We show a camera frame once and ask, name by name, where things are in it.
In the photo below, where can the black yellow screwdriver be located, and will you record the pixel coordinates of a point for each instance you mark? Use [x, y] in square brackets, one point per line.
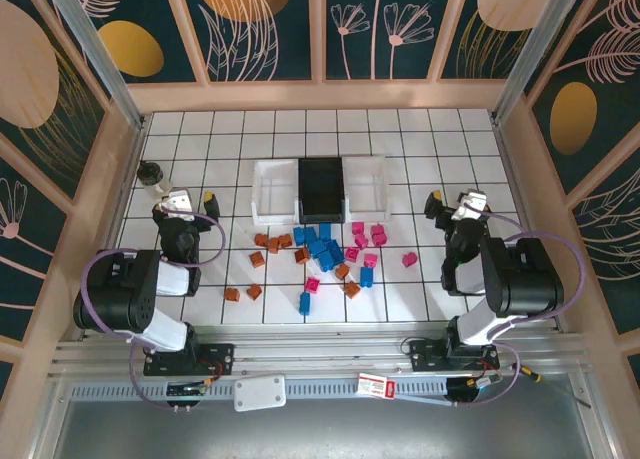
[527, 374]

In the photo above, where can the orange lego brick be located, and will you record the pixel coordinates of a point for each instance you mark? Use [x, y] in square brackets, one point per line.
[285, 240]
[254, 292]
[352, 289]
[261, 239]
[342, 271]
[273, 244]
[302, 255]
[232, 294]
[256, 259]

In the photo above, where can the black circuit board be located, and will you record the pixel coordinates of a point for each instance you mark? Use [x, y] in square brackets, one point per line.
[187, 389]
[467, 391]

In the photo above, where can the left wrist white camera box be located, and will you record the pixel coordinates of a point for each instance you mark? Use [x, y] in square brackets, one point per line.
[177, 201]

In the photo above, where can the aluminium mounting rail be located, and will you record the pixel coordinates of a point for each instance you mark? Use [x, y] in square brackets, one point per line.
[320, 351]

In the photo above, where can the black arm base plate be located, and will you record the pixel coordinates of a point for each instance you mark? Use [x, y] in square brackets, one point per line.
[220, 354]
[425, 356]

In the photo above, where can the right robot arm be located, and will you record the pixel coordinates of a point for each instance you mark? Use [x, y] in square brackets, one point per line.
[525, 279]

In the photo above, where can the small clear jar black lid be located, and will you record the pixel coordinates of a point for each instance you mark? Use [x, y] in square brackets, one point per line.
[150, 174]

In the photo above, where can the red and white tag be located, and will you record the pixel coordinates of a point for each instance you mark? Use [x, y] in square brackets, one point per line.
[372, 384]

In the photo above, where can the white rectangular plastic plate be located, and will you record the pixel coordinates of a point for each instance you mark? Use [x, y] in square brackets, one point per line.
[260, 393]

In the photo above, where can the black plastic bin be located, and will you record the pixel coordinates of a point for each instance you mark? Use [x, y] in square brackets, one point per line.
[322, 189]

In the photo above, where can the white opaque plastic bin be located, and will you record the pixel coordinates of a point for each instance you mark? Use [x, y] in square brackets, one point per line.
[272, 216]

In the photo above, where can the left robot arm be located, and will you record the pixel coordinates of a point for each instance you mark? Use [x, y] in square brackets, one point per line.
[115, 299]

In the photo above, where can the aluminium frame post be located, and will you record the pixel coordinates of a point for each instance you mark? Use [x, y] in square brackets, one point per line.
[95, 54]
[532, 49]

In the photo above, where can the pink lego brick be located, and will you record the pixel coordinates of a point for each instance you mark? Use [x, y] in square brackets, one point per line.
[313, 284]
[361, 240]
[376, 229]
[357, 228]
[370, 260]
[380, 240]
[410, 260]
[352, 254]

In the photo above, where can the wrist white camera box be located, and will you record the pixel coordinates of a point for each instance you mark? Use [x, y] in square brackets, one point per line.
[472, 199]
[177, 201]

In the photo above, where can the translucent white plastic bin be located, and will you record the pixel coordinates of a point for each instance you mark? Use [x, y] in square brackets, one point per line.
[367, 214]

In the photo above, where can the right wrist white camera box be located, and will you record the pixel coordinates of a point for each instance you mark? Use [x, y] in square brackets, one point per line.
[472, 199]

